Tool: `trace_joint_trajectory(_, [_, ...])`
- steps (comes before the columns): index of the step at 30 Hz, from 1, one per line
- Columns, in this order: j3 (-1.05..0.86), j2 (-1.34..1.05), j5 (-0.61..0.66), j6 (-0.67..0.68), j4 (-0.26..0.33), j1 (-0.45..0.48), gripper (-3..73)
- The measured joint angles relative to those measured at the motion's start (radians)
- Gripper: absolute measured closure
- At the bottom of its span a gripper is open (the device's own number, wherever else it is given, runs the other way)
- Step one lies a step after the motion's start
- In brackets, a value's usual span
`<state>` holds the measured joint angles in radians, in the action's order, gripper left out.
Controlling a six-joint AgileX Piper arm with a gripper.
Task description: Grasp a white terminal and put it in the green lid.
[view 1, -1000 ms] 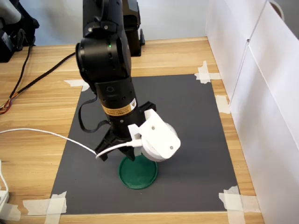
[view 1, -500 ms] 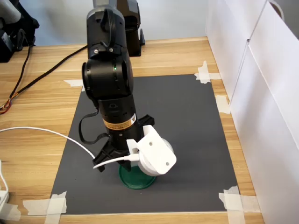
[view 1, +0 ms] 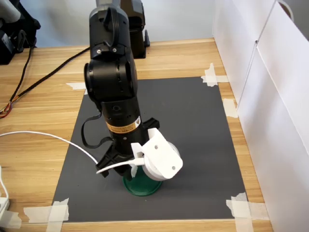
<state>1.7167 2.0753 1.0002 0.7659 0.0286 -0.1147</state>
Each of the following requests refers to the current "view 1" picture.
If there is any black chair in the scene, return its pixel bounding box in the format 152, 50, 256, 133
0, 0, 42, 65

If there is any white camera cable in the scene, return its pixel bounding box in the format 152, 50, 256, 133
0, 131, 145, 175

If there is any black flat gripper cable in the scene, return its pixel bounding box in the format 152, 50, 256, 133
81, 110, 114, 149

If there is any dark grey mat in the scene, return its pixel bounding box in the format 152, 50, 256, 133
52, 76, 248, 223

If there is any round green lid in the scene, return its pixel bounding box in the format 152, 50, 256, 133
122, 166, 163, 197

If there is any white adapter cord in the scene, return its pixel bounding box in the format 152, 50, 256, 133
0, 165, 10, 201

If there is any black braided cable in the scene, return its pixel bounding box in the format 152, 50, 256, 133
9, 45, 34, 105
0, 45, 91, 119

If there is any white partition panel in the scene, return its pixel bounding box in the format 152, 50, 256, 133
212, 0, 277, 106
237, 0, 309, 232

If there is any white camera box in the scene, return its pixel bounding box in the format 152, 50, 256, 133
131, 128, 183, 181

